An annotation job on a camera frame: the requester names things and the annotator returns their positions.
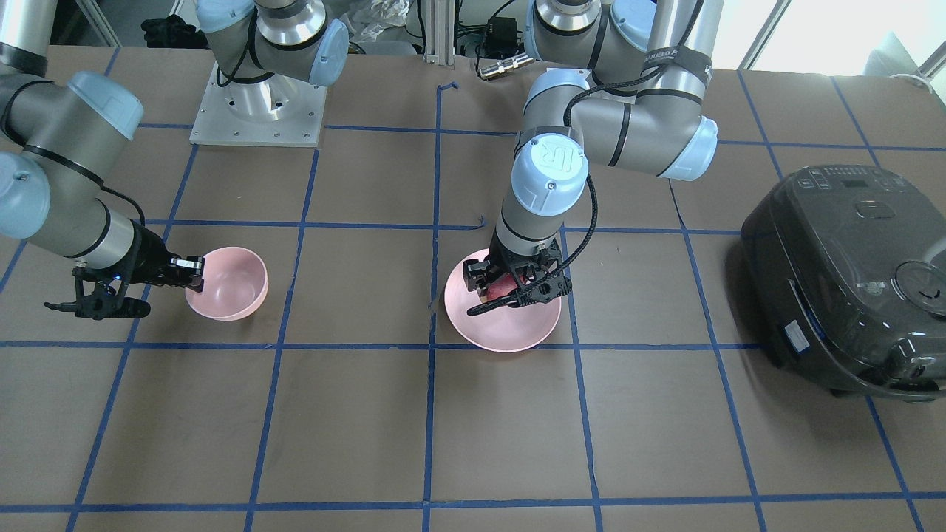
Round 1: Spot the dark grey rice cooker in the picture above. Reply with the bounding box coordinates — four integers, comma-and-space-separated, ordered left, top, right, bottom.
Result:
742, 164, 945, 402

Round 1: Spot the pink bowl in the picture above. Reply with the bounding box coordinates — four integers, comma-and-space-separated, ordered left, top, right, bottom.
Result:
186, 247, 269, 322

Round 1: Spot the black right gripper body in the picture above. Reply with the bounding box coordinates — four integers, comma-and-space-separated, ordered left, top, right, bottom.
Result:
73, 225, 179, 301

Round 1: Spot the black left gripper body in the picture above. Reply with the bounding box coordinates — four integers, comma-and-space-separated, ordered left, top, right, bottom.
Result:
486, 238, 567, 287

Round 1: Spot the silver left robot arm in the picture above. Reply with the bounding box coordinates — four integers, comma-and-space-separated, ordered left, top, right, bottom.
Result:
463, 1, 724, 316

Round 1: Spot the red apple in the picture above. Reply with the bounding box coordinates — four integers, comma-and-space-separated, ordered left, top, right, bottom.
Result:
486, 273, 518, 301

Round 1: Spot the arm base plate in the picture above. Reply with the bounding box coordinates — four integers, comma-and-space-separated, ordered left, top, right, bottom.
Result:
189, 65, 327, 148

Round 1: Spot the pink plate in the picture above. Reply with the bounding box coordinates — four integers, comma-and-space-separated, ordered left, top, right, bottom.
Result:
443, 248, 562, 352

